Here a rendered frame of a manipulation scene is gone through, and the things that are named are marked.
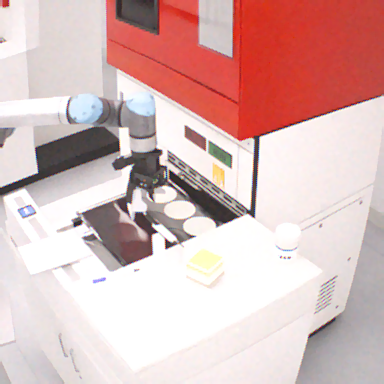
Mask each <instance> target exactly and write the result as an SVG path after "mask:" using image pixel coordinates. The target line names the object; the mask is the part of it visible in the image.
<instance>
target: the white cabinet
mask: <svg viewBox="0 0 384 384"><path fill-rule="evenodd" d="M5 225H6V229H7V232H8V236H9V240H10V244H11V248H12V251H13V255H14V259H15V263H16V267H17V271H18V274H19V277H20V281H21V285H22V288H23V292H24V295H25V299H26V303H27V306H28V310H29V313H30V316H31V318H32V321H33V324H34V327H35V331H36V335H37V338H38V341H39V343H40V345H41V348H42V350H43V352H44V353H45V354H46V356H47V358H48V360H49V361H50V363H51V364H52V365H53V367H54V369H56V371H57V373H59V375H60V377H61V378H62V379H63V381H64V382H65V384H123V383H121V381H120V380H119V379H118V377H117V376H116V375H115V373H113V371H112V370H111V369H110V368H109V367H108V365H107V364H106V363H105V362H104V361H103V360H102V359H101V357H100V356H99V354H98V353H97V351H96V350H95V349H94V348H93V347H92V345H90V343H89V342H88V340H87V339H85V337H84V336H83V334H82V333H81V332H80V331H79V329H78V327H77V326H76V325H74V324H73V323H72V321H71V320H70V318H68V316H67V315H66V314H65V312H64V310H63V309H62V307H61V306H60V305H59V303H58V302H57V301H56V300H55V298H54V297H53V296H52V293H51V291H49V289H48V288H47V287H46V285H45V284H44V282H43V281H42V279H41V278H40V276H39V275H38V274H37V275H36V276H35V275H33V276H31V277H30V276H29V273H28V271H27V270H26V268H25V266H24V264H23V262H22V261H21V257H20V255H19V253H18V252H17V251H16V249H15V247H18V246H20V245H19V244H18V243H17V241H16V239H15V238H14V236H13V233H11V232H10V230H9V227H8V226H7V224H6V223H5ZM315 309H316V307H314V308H312V309H311V310H309V311H307V312H305V313H303V314H302V315H301V316H299V317H298V318H296V319H294V320H292V322H290V323H288V324H287V325H285V326H283V327H282V328H280V329H277V330H276V331H274V332H272V333H271V334H269V335H268V336H267V337H265V338H263V339H261V340H258V341H257V342H256V343H254V344H252V345H251V346H249V347H246V348H244V349H243V350H241V351H240V352H238V353H236V354H233V355H231V356H230V357H229V358H227V359H224V360H222V361H220V362H219V363H217V364H215V365H213V366H211V367H209V368H207V369H206V370H204V371H200V372H199V373H197V374H195V375H193V376H191V377H190V378H187V379H185V380H182V381H180V382H179V383H176V384H295V382H296V379H297V375H298V370H299V367H300V365H301V362H302V357H303V352H304V349H305V348H306V343H307V339H308V334H309V331H310V329H311V324H312V319H313V314H314V312H315Z"/></svg>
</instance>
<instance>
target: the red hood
mask: <svg viewBox="0 0 384 384"><path fill-rule="evenodd" d="M105 2H106V8H105V10H106V36H107V38H106V45H107V50H106V55H107V64H110V65H112V66H113V67H114V68H115V67H116V68H117V69H119V70H120V71H123V72H124V73H126V74H127V75H130V76H131V77H133V78H134V79H136V80H139V81H140V82H141V83H143V84H145V85H146V86H147V85H148V86H149V87H151V88H153V90H155V91H156V92H160V93H161V94H163V95H164V96H166V97H168V98H169V99H171V100H174V101H175V102H176V103H178V104H179V105H181V106H183V107H184V108H186V109H187V110H189V111H191V112H192V113H195V114H197V115H199V116H200V117H202V118H203V119H205V120H207V121H208V122H210V123H211V124H213V125H215V126H216V127H218V128H219V129H221V130H223V131H224V132H226V133H227V134H228V135H230V136H231V137H233V138H234V139H236V140H238V141H239V142H241V141H243V140H246V139H249V138H252V137H255V136H257V135H259V134H265V133H268V132H270V131H272V130H275V129H278V128H281V127H285V126H288V125H291V124H292V123H295V122H297V123H298V122H300V121H303V120H305V119H307V118H309V119H310V118H312V117H315V116H317V115H322V114H324V113H326V112H328V111H329V112H331V111H333V110H335V109H339V108H342V107H344V106H346V107H347V106H349V105H350V104H355V103H357V102H361V101H363V100H365V99H366V100H368V99H370V98H371V97H372V98H374V97H376V96H380V95H381V94H384V0H105Z"/></svg>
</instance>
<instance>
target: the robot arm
mask: <svg viewBox="0 0 384 384"><path fill-rule="evenodd" d="M64 124H80V125H84V124H88V125H91V126H94V127H104V126H107V127H117V128H128V129H129V132H128V139H129V148H130V152H131V154H128V155H126V156H120V157H118V158H117V159H116V160H115V162H114V163H112V165H113V167H114V168H115V170H118V169H119V170H120V169H123V168H125V167H127V166H129V165H132V164H134V165H132V169H131V171H130V174H129V180H128V184H127V189H126V197H127V203H128V209H129V213H130V216H131V219H132V220H135V214H136V212H144V211H146V208H147V206H146V204H145V203H144V202H143V201H142V199H141V197H142V192H141V190H139V189H137V187H138V188H142V189H144V190H146V191H147V193H148V197H149V198H150V199H151V200H152V201H153V202H155V199H156V194H166V191H165V189H163V188H161V187H163V186H164V185H165V182H166V183H168V176H167V166H165V165H161V164H160V159H159V156H161V155H162V154H163V149H159V148H156V145H157V141H156V134H157V124H156V107H155V100H154V96H153V95H152V94H150V93H147V92H139V93H137V92H135V93H132V94H131V95H129V96H128V98H127V101H122V100H112V99H110V100H108V99H105V98H102V97H99V96H95V95H93V94H91V93H87V94H80V95H77V96H68V97H54V98H41V99H28V100H17V101H5V102H3V101H0V149H2V148H3V146H4V144H5V139H6V138H9V136H11V135H13V134H14V132H15V131H16V129H17V127H29V126H46V125H64ZM164 171H166V178H165V174H164Z"/></svg>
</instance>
